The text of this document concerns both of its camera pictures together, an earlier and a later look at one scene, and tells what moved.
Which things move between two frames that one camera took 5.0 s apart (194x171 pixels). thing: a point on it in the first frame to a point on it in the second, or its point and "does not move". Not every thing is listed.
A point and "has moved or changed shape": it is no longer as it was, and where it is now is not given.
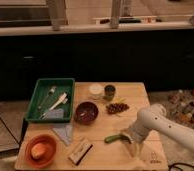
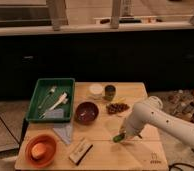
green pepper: (117, 138) has moved or changed shape
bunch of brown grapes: (115, 108) does not move
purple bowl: (86, 113) does not move
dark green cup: (109, 92) does not move
